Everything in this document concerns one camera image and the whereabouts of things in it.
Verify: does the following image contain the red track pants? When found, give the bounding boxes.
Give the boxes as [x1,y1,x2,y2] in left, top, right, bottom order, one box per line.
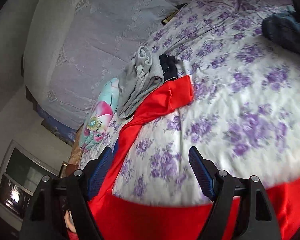
[89,76,300,239]

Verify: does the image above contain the brown pillow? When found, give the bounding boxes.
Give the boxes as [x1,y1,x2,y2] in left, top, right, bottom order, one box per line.
[65,125,83,177]

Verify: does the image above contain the window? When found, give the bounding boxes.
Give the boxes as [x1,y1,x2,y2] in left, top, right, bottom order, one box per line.
[0,140,59,221]

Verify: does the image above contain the blue patterned cloth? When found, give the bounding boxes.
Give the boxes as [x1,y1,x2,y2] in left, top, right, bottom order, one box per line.
[37,106,76,146]

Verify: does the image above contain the folded floral teal blanket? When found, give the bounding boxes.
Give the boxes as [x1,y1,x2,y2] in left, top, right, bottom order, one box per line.
[79,78,119,152]

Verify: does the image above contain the purple floral bed sheet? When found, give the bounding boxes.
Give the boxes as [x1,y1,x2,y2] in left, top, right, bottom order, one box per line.
[110,0,300,206]

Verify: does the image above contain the folded grey garment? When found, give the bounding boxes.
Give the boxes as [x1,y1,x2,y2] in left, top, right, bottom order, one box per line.
[117,46,164,119]

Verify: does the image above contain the folded black garment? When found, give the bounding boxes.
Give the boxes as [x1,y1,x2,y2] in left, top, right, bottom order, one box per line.
[159,54,178,82]

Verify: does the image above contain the white lace headboard cover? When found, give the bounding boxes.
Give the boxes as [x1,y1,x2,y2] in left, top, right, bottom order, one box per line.
[24,0,190,129]

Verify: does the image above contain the dark blue garment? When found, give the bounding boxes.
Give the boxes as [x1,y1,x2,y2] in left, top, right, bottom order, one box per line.
[262,11,300,55]

